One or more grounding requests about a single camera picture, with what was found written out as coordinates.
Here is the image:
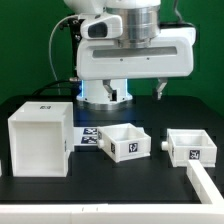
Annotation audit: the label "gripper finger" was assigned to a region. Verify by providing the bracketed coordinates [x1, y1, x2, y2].
[153, 78, 168, 100]
[103, 80, 117, 101]

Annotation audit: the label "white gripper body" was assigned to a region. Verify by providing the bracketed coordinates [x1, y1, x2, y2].
[77, 27, 196, 80]

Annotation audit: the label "white drawer with knob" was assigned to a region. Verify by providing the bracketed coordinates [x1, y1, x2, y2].
[97, 123, 151, 163]

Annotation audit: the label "white drawer cabinet frame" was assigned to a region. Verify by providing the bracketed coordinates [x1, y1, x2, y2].
[8, 102, 74, 177]

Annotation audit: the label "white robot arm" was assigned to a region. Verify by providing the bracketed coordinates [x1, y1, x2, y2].
[64, 0, 196, 110]

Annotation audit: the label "white marker sheet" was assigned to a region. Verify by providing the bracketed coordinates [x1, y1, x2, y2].
[74, 127, 97, 146]

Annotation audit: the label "black cables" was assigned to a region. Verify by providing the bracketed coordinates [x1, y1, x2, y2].
[31, 79, 83, 97]

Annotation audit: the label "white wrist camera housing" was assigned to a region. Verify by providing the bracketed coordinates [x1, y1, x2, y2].
[81, 13, 123, 40]

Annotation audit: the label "grey cable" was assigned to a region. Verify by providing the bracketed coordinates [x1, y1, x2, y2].
[48, 16, 76, 96]

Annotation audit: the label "white L-shaped border wall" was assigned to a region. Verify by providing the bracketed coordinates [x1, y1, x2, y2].
[0, 160, 224, 224]

